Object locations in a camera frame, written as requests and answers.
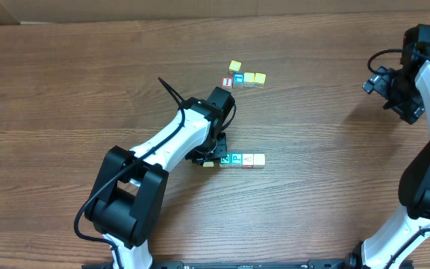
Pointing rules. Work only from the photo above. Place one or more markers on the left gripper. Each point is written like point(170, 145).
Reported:
point(210, 155)

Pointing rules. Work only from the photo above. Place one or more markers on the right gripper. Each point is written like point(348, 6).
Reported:
point(383, 82)

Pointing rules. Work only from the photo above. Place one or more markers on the green letter Z block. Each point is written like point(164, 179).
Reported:
point(225, 161)

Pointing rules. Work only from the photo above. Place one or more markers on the white sketch block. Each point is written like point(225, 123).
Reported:
point(208, 164)

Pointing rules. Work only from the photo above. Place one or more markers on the blue letter P block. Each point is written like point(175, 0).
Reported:
point(236, 159)

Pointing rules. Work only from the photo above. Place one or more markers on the white ice cream block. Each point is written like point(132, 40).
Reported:
point(247, 160)

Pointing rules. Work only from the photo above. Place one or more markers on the yellow letter K block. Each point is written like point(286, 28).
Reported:
point(259, 160)

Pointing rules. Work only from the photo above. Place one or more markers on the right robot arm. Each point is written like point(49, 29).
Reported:
point(409, 225)

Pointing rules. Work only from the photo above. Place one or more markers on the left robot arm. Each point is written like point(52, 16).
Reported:
point(126, 199)

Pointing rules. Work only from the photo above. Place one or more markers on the red letter I block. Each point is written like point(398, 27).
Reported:
point(227, 83)

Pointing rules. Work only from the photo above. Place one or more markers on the blue letter block in row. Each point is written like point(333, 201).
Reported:
point(238, 80)

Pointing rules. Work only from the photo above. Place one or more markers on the yellow block in row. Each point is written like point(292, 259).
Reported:
point(248, 79)

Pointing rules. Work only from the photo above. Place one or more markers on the yellow block row end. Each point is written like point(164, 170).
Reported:
point(259, 80)

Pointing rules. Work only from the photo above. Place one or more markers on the yellow block far top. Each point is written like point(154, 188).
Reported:
point(234, 67)

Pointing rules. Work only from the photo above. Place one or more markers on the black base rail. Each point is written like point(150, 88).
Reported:
point(311, 264)

